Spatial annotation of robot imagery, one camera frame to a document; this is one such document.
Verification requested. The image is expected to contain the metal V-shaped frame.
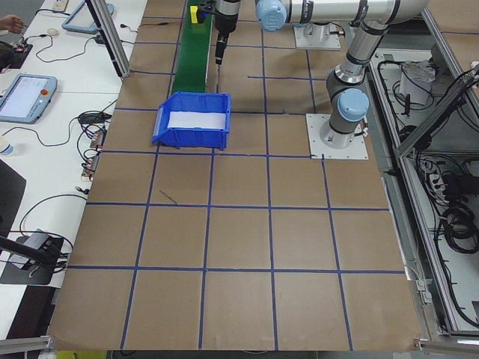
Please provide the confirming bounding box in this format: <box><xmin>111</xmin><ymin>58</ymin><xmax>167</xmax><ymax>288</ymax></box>
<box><xmin>364</xmin><ymin>10</ymin><xmax>479</xmax><ymax>337</ymax></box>

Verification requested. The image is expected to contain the silver aluminium extrusion post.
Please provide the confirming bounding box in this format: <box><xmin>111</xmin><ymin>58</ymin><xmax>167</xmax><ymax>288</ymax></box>
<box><xmin>85</xmin><ymin>0</ymin><xmax>132</xmax><ymax>79</ymax></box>

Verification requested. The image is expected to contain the green conveyor belt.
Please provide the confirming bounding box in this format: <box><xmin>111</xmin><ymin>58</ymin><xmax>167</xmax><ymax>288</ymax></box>
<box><xmin>174</xmin><ymin>0</ymin><xmax>213</xmax><ymax>94</ymax></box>

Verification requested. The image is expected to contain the black cable adapter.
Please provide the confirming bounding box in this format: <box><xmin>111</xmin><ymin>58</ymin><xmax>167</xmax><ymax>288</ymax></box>
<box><xmin>77</xmin><ymin>111</ymin><xmax>112</xmax><ymax>124</ymax></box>

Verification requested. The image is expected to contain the black coiled cable bundle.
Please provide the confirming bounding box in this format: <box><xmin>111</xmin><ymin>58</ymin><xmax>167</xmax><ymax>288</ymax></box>
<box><xmin>433</xmin><ymin>207</ymin><xmax>479</xmax><ymax>255</ymax></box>

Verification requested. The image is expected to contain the blue plastic storage bin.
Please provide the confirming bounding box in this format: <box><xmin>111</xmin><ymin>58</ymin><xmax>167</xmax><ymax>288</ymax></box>
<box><xmin>150</xmin><ymin>91</ymin><xmax>232</xmax><ymax>151</ymax></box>

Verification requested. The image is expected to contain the white cable connector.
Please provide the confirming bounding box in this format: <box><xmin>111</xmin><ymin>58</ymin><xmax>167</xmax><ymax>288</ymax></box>
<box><xmin>406</xmin><ymin>261</ymin><xmax>433</xmax><ymax>306</ymax></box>

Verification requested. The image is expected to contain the bare person hand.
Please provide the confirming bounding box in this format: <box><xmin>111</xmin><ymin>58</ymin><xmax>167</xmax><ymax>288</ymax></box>
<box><xmin>0</xmin><ymin>13</ymin><xmax>25</xmax><ymax>34</ymax></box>

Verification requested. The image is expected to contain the small circuit board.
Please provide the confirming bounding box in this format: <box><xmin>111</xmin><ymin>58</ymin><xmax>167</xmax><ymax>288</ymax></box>
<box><xmin>91</xmin><ymin>126</ymin><xmax>108</xmax><ymax>150</ymax></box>
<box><xmin>81</xmin><ymin>151</ymin><xmax>101</xmax><ymax>180</ymax></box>

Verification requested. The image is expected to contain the small grey box device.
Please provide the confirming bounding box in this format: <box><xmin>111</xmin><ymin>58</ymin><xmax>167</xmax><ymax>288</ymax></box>
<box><xmin>25</xmin><ymin>230</ymin><xmax>49</xmax><ymax>250</ymax></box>

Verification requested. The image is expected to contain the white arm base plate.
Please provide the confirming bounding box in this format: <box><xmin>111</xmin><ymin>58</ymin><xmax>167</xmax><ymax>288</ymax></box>
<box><xmin>293</xmin><ymin>22</ymin><xmax>342</xmax><ymax>50</ymax></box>
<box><xmin>305</xmin><ymin>113</ymin><xmax>370</xmax><ymax>161</ymax></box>

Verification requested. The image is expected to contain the short aluminium profile bar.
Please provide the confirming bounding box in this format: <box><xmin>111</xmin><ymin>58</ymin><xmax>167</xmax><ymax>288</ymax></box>
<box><xmin>413</xmin><ymin>336</ymin><xmax>479</xmax><ymax>352</ymax></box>
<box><xmin>0</xmin><ymin>335</ymin><xmax>55</xmax><ymax>352</ymax></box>

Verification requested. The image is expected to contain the light blue teach pendant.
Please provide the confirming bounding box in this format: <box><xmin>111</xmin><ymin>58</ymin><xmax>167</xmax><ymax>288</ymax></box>
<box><xmin>0</xmin><ymin>73</ymin><xmax>58</xmax><ymax>124</ymax></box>
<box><xmin>61</xmin><ymin>0</ymin><xmax>115</xmax><ymax>35</ymax></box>

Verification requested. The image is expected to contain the white box with paper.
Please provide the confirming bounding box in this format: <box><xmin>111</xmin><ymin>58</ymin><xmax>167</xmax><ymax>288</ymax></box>
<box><xmin>398</xmin><ymin>61</ymin><xmax>437</xmax><ymax>105</ymax></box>

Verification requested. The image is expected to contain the black flat monitor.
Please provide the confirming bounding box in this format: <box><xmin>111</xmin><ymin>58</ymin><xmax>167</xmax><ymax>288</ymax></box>
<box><xmin>0</xmin><ymin>159</ymin><xmax>28</xmax><ymax>240</ymax></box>

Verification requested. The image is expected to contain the black electronics tray with wires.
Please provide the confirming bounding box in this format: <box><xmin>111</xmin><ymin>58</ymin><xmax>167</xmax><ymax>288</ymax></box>
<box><xmin>0</xmin><ymin>40</ymin><xmax>34</xmax><ymax>70</ymax></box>

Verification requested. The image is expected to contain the black stand base plate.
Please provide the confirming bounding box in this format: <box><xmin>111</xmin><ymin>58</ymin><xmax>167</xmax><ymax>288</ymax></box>
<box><xmin>0</xmin><ymin>233</ymin><xmax>65</xmax><ymax>286</ymax></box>

